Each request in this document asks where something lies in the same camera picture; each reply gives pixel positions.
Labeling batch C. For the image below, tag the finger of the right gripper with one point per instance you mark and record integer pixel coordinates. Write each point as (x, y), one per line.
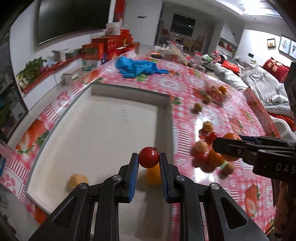
(244, 150)
(268, 141)

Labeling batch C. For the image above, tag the white grey-rimmed tray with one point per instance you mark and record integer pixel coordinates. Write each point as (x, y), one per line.
(97, 135)

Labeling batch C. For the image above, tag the green potted plant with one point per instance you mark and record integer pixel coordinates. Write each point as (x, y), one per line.
(32, 71)

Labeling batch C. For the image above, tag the tan husk fruit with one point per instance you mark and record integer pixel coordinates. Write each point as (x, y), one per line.
(200, 147)

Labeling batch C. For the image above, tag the blue plastic gloves pile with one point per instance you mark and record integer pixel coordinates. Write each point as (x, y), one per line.
(130, 68)

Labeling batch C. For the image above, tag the grey bedding sofa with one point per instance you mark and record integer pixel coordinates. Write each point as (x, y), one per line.
(265, 86)

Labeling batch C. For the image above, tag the stack of red gift boxes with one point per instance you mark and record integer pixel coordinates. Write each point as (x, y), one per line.
(105, 48)

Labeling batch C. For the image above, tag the kiwi on paw print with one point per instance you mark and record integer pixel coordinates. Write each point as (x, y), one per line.
(198, 107)

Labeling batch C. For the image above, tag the red embroidered cushion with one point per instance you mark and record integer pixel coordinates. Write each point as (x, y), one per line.
(276, 69)

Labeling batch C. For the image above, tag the black wall television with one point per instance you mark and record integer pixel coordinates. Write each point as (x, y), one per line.
(58, 18)

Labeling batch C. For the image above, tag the red strawberry pattern tablecloth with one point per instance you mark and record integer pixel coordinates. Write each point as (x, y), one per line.
(240, 114)

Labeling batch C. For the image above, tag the clear glass fruit bowl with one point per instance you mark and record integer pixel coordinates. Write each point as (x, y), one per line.
(212, 89)

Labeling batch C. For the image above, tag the kiwi near bowl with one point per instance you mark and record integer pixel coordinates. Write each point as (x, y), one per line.
(207, 99)

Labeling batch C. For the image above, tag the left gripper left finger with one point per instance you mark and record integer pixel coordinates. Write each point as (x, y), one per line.
(91, 212)

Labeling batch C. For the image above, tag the red cherry tomato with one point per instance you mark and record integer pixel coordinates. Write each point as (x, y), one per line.
(148, 157)
(201, 158)
(210, 138)

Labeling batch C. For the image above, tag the golden husk fruit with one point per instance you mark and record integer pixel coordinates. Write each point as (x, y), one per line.
(207, 127)

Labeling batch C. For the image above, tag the mandarin in bowl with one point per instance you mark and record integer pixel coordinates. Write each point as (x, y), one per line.
(223, 89)

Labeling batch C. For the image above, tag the orange mandarin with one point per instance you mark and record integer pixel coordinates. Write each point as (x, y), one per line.
(231, 148)
(215, 159)
(153, 176)

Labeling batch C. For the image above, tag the small pale husk fruit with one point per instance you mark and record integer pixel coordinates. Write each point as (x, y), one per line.
(76, 179)

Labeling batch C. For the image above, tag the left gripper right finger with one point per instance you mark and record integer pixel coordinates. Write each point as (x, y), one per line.
(206, 211)

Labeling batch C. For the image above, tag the brown kiwi fruit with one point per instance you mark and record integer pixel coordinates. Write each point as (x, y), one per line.
(228, 169)

